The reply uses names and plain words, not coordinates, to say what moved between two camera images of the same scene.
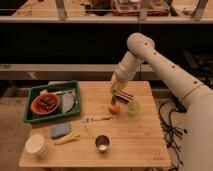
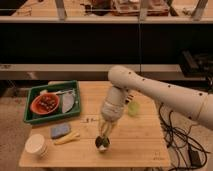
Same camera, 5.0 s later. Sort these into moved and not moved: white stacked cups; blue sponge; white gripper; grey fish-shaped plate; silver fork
Moved: white gripper
Not moved: white stacked cups; grey fish-shaped plate; silver fork; blue sponge
